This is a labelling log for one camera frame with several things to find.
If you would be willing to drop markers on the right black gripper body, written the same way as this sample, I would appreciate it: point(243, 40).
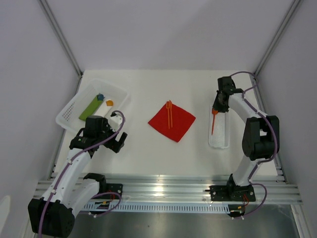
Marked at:
point(219, 106)

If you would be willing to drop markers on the orange plastic spoon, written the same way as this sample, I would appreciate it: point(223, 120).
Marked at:
point(214, 113)

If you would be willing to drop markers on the red paper napkin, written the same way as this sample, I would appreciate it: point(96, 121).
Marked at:
point(182, 121)

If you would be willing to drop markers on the orange plastic fork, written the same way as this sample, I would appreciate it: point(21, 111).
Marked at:
point(167, 105)

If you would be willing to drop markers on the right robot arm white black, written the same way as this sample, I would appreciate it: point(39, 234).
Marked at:
point(260, 142)

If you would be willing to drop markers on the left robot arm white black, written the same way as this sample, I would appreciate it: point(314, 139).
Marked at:
point(54, 213)

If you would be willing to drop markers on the green rolled napkin bundle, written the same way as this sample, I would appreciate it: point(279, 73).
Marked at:
point(92, 107)

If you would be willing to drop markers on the large white plastic basket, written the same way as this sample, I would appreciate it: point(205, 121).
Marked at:
point(115, 99)

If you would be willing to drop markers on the small white perforated tray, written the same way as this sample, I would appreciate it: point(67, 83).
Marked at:
point(220, 138)

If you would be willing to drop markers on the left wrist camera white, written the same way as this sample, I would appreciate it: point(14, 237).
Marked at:
point(115, 121)

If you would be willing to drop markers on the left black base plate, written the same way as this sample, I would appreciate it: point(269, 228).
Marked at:
point(113, 187)

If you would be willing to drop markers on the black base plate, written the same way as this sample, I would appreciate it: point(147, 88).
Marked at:
point(231, 194)
point(113, 187)

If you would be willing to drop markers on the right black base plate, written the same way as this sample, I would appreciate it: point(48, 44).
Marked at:
point(231, 194)

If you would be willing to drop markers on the aluminium mounting rail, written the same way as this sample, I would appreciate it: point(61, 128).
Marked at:
point(180, 189)

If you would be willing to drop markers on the white slotted cable duct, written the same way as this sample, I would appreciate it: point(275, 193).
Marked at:
point(158, 207)

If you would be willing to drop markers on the right aluminium frame post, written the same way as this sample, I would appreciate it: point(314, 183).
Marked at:
point(281, 29)

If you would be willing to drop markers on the aluminium frame post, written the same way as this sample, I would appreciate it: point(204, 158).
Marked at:
point(52, 20)
point(281, 29)

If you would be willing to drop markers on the left aluminium frame post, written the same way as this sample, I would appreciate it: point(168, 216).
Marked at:
point(52, 20)

